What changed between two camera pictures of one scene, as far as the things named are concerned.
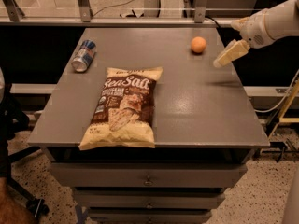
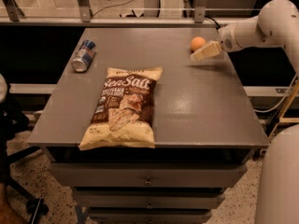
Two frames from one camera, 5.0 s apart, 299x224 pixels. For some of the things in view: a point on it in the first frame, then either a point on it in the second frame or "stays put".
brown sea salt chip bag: (123, 114) stays put
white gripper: (256, 32) -> (228, 38)
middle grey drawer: (148, 200) stays put
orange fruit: (198, 45) stays put
